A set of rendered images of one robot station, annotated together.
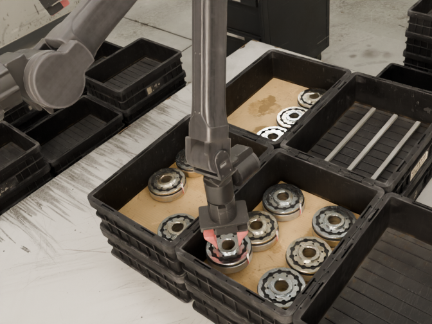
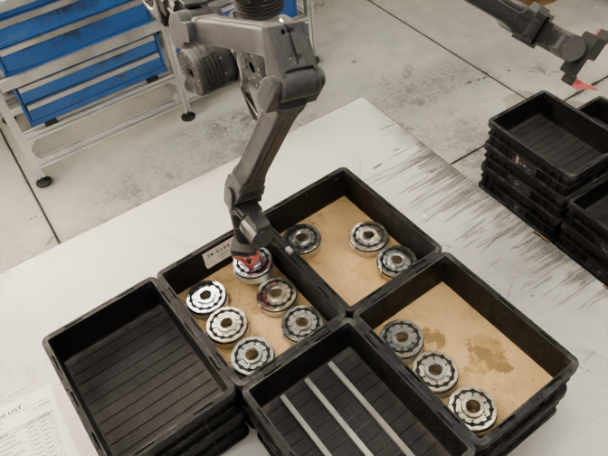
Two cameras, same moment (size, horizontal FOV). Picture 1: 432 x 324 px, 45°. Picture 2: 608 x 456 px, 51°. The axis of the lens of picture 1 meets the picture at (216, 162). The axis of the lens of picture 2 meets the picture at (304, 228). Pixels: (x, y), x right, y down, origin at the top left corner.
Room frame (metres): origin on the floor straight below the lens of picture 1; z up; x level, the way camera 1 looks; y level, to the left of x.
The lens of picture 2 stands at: (1.13, -0.96, 2.14)
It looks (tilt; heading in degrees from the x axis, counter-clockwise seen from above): 48 degrees down; 103
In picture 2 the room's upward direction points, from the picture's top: 7 degrees counter-clockwise
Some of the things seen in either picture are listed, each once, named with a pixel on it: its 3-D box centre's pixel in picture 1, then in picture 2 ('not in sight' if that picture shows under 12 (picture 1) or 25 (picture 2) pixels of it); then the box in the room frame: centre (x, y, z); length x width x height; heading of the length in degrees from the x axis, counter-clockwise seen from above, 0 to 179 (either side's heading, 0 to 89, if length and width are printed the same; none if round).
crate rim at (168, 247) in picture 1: (182, 174); (346, 234); (0.99, 0.09, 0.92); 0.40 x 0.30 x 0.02; 134
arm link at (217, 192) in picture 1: (220, 184); (242, 214); (0.76, 0.00, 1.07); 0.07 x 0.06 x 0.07; 131
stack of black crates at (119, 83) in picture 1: (141, 102); not in sight; (2.19, 0.31, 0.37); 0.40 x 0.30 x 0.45; 131
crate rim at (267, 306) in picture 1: (281, 222); (248, 296); (0.77, -0.12, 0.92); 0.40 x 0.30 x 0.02; 134
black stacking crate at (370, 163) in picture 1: (367, 140); (354, 431); (1.05, -0.41, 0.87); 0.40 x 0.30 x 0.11; 134
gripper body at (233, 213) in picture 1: (222, 207); (245, 230); (0.76, 0.00, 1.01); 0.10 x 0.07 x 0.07; 88
